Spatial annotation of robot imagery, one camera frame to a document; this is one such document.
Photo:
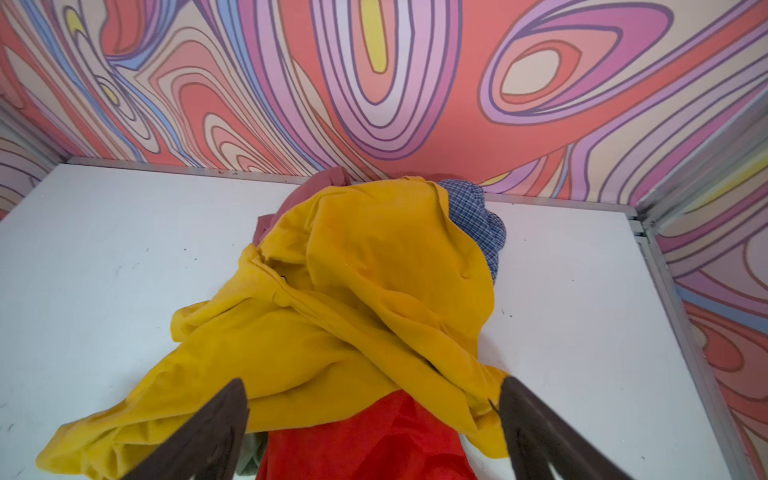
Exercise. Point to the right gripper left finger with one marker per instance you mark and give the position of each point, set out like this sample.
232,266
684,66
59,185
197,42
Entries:
207,446

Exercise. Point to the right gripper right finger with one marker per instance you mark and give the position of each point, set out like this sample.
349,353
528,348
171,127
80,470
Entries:
541,445

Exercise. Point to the yellow cloth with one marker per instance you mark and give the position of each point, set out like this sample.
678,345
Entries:
356,293

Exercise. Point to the olive green cloth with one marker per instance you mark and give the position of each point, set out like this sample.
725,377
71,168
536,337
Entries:
252,451

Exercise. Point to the red cloth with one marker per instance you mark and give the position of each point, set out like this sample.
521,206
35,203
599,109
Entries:
395,438

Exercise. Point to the blue checkered cloth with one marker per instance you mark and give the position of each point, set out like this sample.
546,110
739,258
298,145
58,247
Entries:
468,211

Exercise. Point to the maroon cloth at back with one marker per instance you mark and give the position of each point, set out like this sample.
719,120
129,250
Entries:
334,177

